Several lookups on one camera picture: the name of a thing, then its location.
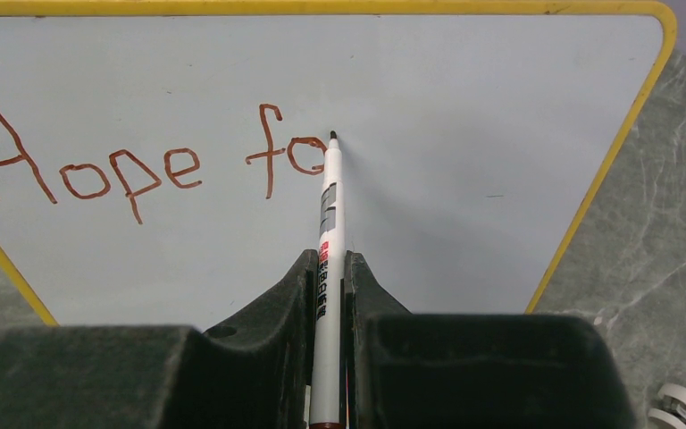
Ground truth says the white marker pen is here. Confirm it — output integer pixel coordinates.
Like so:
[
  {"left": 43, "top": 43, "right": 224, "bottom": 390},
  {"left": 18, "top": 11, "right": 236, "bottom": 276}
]
[{"left": 309, "top": 130, "right": 346, "bottom": 428}]

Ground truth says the yellow framed whiteboard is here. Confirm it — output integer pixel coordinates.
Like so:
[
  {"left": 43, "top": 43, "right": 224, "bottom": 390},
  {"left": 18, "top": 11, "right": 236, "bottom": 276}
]
[{"left": 0, "top": 1, "right": 678, "bottom": 327}]

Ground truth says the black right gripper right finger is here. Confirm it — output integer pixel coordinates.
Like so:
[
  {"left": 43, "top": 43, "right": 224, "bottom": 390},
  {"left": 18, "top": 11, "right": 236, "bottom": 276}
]
[{"left": 345, "top": 252, "right": 637, "bottom": 428}]

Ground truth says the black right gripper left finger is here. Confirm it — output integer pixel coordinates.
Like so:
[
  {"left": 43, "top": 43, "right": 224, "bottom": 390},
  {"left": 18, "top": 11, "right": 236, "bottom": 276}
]
[{"left": 0, "top": 250, "right": 318, "bottom": 428}]

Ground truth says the white whiteboard eraser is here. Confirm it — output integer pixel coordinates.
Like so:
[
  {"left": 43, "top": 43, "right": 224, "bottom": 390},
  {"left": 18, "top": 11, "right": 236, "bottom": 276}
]
[{"left": 648, "top": 383, "right": 686, "bottom": 429}]

